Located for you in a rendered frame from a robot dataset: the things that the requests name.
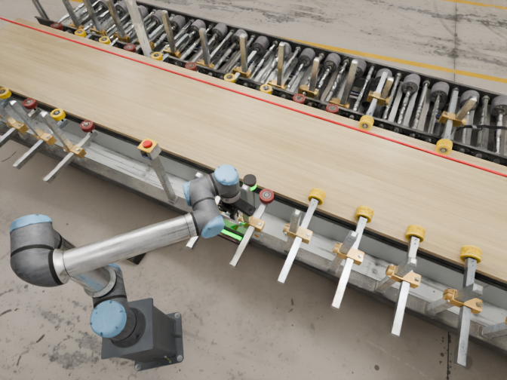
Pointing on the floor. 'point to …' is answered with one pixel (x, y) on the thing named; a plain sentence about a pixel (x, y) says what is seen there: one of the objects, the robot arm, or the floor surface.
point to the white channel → (139, 27)
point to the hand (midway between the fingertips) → (237, 218)
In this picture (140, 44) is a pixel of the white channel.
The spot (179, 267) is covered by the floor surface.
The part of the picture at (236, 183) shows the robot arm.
